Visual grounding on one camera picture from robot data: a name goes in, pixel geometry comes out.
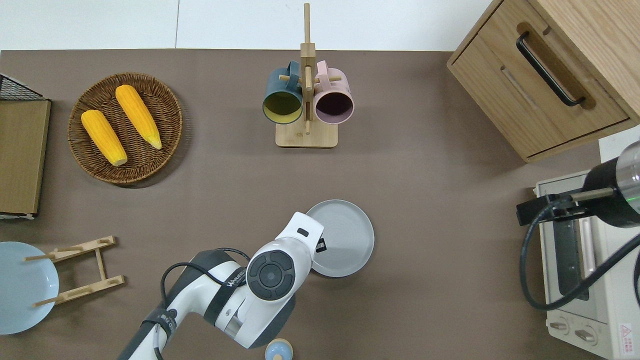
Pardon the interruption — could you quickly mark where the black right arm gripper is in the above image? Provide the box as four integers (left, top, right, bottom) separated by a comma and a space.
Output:
516, 157, 640, 228

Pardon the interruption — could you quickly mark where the gray round plate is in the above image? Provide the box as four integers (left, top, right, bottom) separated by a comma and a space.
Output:
305, 200, 375, 278

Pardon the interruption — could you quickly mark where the wooden plate rack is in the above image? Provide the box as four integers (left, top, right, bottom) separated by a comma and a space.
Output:
22, 236, 126, 307

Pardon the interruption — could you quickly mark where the light blue plate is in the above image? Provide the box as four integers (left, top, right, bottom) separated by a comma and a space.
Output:
0, 241, 60, 336

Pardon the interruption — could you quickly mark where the wooden mug tree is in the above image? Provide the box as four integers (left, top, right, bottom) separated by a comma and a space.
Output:
276, 2, 339, 148

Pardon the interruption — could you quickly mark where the blue service bell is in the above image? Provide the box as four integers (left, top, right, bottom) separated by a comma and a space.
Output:
265, 338, 293, 360

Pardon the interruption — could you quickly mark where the white toaster oven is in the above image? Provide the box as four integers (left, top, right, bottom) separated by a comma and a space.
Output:
535, 170, 640, 360

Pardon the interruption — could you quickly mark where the pink mug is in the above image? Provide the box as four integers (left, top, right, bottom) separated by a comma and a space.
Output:
313, 61, 355, 125

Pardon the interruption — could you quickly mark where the dark blue mug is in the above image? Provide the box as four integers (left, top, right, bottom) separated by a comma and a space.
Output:
262, 61, 304, 125

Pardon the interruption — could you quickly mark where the brown wicker basket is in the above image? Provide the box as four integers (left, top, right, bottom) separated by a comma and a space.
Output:
67, 73, 183, 185

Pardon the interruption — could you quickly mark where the wooden drawer cabinet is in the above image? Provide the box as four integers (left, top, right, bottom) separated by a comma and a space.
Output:
446, 0, 640, 163

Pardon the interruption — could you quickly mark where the yellow corn cob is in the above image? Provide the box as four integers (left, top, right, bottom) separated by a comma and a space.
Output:
115, 84, 163, 150
81, 110, 128, 167

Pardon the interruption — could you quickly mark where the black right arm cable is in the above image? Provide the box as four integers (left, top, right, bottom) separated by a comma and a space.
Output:
519, 197, 640, 312

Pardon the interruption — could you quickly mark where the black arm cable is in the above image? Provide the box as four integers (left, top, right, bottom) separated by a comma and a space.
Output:
519, 197, 640, 312
160, 247, 251, 321

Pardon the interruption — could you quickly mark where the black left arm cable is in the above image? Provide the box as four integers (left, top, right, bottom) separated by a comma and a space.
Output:
160, 247, 251, 321

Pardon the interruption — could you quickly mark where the black cabinet handle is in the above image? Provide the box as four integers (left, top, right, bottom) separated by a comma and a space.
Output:
516, 31, 586, 107

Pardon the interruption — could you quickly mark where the wire mesh wooden shelf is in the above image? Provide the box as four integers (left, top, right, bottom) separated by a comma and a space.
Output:
0, 74, 52, 220

